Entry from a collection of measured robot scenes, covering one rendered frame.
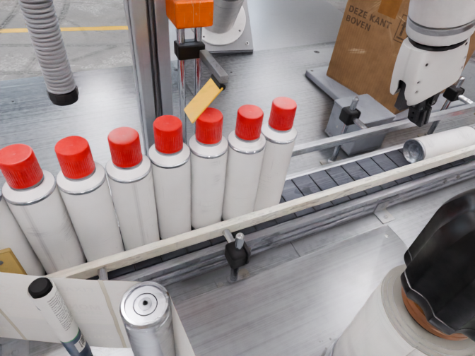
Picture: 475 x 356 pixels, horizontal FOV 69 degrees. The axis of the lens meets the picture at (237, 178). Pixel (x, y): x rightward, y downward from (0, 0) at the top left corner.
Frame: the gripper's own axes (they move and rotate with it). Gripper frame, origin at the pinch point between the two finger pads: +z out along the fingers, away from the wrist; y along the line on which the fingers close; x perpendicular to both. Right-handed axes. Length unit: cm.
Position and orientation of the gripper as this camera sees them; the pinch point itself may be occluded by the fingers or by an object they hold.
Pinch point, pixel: (419, 112)
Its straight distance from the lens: 68.6
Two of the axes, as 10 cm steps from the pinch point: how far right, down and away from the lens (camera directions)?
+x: 4.2, 6.6, -6.2
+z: 2.4, 5.8, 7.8
